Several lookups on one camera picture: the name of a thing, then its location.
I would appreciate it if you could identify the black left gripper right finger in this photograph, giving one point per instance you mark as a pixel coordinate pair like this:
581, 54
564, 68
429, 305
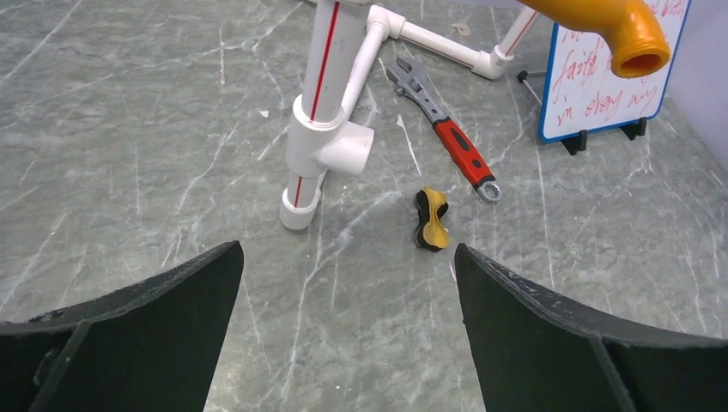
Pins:
537, 350

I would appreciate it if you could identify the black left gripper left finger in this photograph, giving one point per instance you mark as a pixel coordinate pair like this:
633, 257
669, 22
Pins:
151, 346

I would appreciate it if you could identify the yellow black whiteboard eraser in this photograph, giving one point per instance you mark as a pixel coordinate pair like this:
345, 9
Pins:
431, 206

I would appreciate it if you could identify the blue framed whiteboard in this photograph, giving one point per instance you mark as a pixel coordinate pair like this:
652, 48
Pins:
581, 92

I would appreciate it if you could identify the black whiteboard stand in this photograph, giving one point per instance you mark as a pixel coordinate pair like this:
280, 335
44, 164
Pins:
575, 143

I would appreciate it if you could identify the orange faucet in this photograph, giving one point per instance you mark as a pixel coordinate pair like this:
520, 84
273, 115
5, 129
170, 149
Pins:
628, 27

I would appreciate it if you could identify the red handled adjustable wrench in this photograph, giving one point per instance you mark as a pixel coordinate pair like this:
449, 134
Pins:
410, 80

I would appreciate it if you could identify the white PVC pipe frame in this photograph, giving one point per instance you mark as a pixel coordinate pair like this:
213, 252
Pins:
346, 38

